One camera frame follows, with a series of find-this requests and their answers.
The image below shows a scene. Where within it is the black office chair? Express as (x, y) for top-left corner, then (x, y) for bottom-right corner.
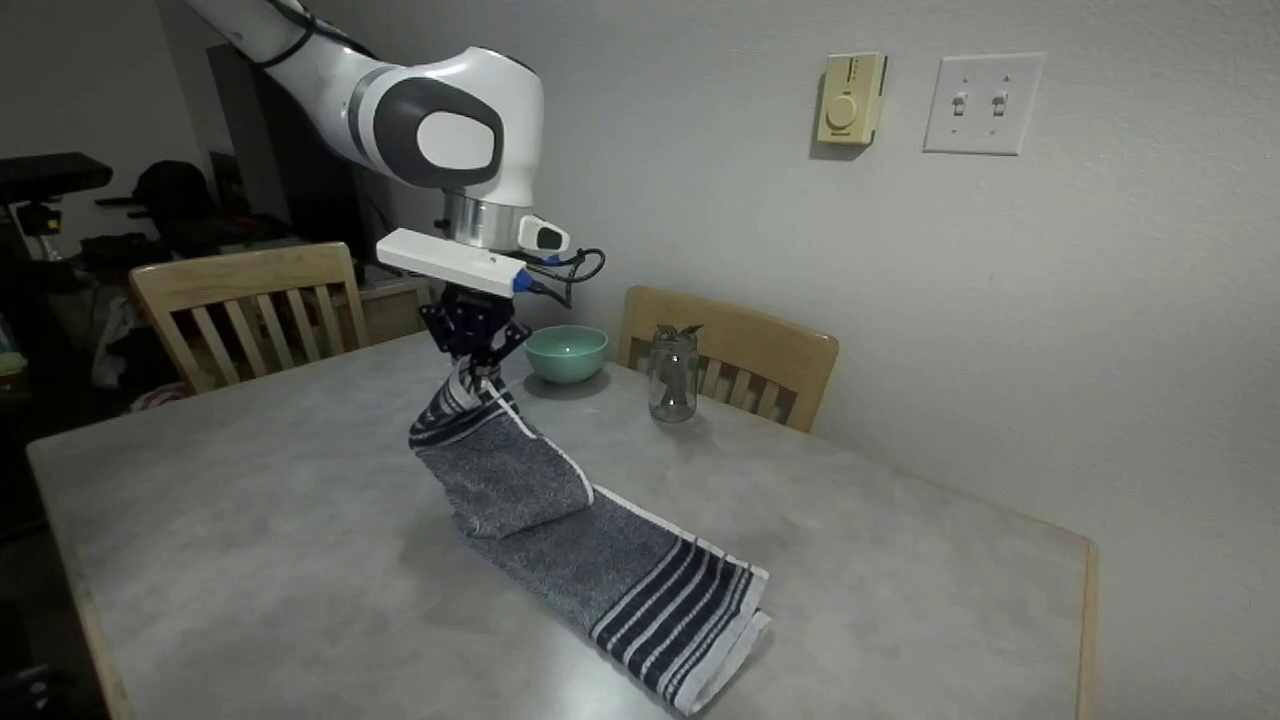
(127, 154), (242, 259)

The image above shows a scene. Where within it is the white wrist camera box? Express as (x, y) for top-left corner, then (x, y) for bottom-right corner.
(374, 224), (540, 298)

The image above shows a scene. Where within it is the teal ceramic bowl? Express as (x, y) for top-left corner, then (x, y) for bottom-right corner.
(522, 319), (617, 392)

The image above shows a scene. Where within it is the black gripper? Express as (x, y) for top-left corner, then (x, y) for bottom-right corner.
(418, 285), (523, 401)

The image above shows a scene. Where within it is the grey towel with navy stripes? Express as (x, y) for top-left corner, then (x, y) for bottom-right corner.
(405, 372), (776, 720)

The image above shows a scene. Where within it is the beige wall thermostat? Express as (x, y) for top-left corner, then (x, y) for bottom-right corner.
(809, 48), (892, 150)

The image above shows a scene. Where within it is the clear glass jar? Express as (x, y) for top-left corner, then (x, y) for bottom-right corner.
(646, 319), (709, 428)

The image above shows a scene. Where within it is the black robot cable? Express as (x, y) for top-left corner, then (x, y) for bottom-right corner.
(528, 245), (614, 319)

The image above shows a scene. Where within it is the white double light switch plate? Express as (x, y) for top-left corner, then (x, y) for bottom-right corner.
(919, 48), (1052, 158)

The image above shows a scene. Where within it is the black padded bench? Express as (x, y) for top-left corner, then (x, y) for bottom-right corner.
(0, 146), (115, 209)

